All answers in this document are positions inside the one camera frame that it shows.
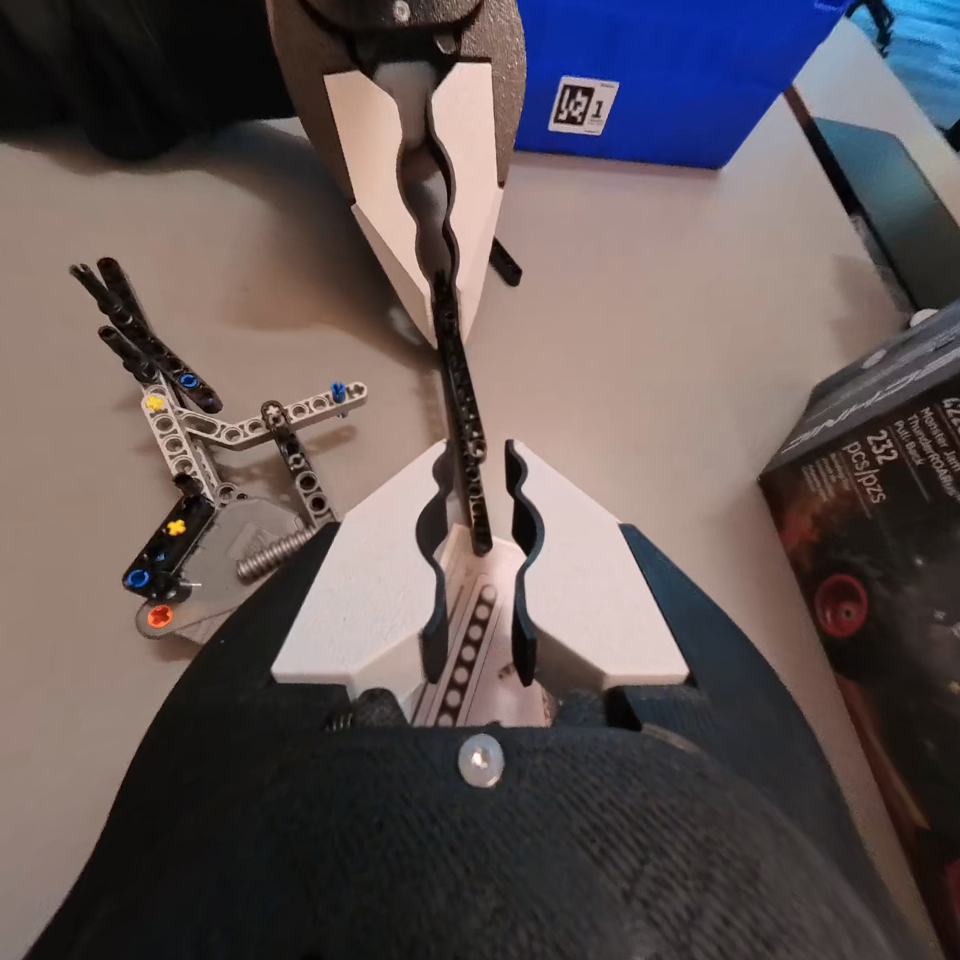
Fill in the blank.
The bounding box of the grey desk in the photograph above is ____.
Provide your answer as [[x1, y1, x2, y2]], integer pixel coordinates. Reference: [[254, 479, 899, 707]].
[[0, 15, 920, 960]]

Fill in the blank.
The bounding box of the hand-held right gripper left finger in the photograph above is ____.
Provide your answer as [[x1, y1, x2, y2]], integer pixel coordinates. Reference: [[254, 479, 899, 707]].
[[270, 438, 453, 723]]

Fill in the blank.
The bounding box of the black flat panel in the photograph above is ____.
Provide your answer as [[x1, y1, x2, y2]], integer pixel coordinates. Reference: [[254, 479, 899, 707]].
[[813, 116, 960, 312]]

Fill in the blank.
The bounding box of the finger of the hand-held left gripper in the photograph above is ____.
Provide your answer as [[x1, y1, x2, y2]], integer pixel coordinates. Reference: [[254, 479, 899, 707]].
[[429, 62, 502, 340], [322, 67, 440, 351]]

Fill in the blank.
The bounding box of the black toy set box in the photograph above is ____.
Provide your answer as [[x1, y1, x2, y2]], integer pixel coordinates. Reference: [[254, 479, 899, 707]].
[[757, 300, 960, 960]]

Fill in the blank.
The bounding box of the grey black toy brick assembly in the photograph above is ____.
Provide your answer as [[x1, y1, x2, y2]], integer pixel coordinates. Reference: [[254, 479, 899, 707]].
[[69, 257, 370, 646]]

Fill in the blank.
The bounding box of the blue parts bin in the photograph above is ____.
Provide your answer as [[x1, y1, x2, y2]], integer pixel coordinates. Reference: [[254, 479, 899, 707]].
[[516, 0, 856, 170]]

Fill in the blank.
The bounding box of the black long brick beam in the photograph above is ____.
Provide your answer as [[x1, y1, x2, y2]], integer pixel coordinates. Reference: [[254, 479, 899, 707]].
[[431, 270, 496, 556], [487, 236, 524, 286]]

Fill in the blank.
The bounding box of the white instruction booklet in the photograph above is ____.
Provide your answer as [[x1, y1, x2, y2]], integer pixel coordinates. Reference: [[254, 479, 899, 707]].
[[412, 540, 556, 729]]

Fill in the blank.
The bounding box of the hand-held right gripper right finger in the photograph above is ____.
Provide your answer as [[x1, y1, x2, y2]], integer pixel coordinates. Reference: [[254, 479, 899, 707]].
[[504, 438, 693, 723]]

